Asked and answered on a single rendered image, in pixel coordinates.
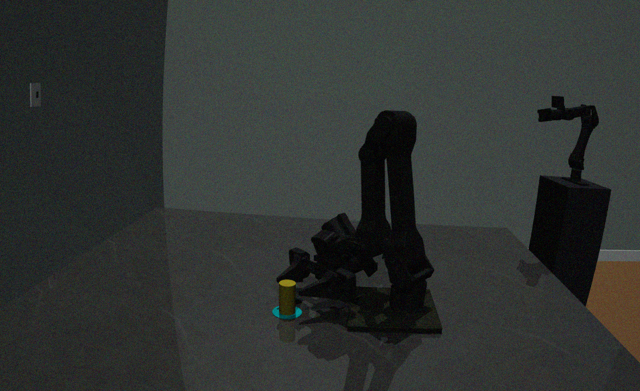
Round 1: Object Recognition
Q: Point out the yellow tall cylinder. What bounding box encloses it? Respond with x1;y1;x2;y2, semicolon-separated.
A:
279;279;296;316

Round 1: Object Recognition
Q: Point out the cyan circle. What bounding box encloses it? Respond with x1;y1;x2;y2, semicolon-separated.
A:
273;306;302;319

